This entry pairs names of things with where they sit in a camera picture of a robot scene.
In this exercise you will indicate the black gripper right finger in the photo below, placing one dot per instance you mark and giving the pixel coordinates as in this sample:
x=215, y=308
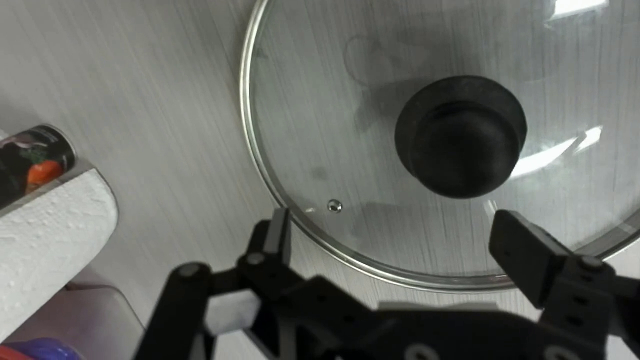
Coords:
x=573, y=287

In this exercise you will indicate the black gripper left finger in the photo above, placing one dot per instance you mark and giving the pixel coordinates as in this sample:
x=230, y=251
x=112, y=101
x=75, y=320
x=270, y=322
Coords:
x=180, y=307

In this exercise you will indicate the rectangular container with red lid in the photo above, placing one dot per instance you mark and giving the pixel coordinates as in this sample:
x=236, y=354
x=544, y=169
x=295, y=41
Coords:
x=40, y=351

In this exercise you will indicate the white paper towel roll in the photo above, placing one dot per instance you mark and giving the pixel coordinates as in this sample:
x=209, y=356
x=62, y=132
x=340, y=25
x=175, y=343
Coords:
x=47, y=252

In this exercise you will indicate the glass lid with black knob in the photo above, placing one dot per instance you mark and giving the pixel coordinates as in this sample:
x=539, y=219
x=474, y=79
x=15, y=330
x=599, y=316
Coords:
x=321, y=101

